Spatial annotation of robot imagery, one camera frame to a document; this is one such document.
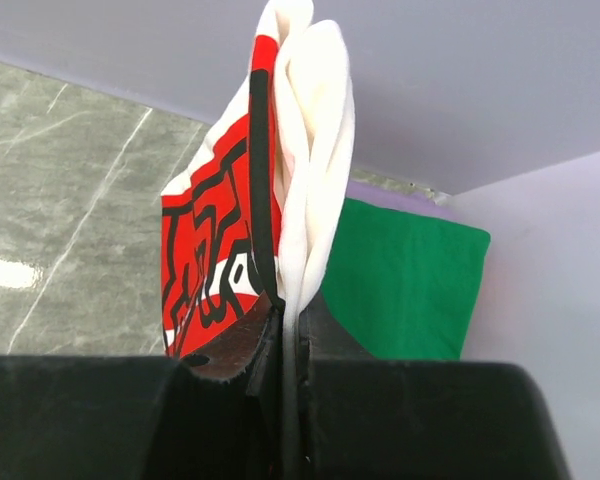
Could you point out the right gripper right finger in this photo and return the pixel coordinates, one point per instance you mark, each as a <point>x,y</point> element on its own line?
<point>326,357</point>

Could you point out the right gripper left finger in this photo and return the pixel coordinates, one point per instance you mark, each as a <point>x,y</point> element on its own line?
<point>236,410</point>

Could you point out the white t shirt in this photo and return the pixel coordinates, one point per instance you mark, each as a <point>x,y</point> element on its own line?
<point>256,210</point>

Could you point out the green folded t shirt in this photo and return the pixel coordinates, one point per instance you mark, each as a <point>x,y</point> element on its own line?
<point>404,285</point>

